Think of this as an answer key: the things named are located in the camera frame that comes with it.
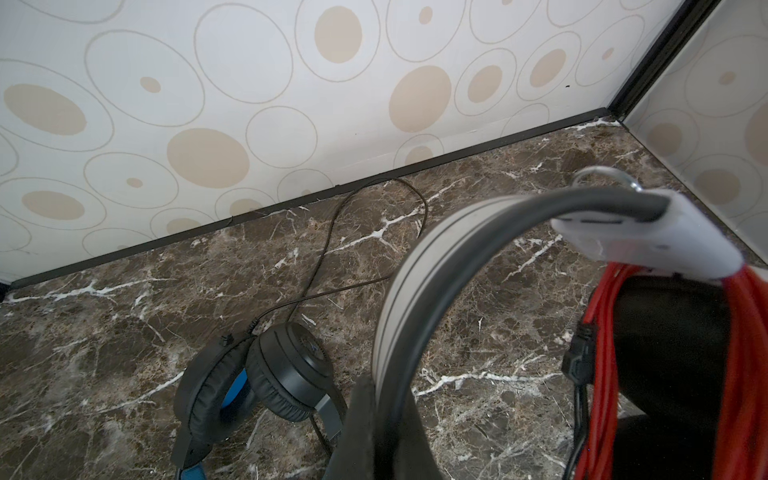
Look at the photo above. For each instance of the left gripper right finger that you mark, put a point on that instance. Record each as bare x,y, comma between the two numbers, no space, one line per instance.
413,459

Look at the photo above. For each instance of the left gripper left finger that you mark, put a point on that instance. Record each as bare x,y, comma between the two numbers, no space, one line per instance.
354,455

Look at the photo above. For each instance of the black blue headphones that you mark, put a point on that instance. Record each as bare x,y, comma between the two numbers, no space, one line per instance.
285,368

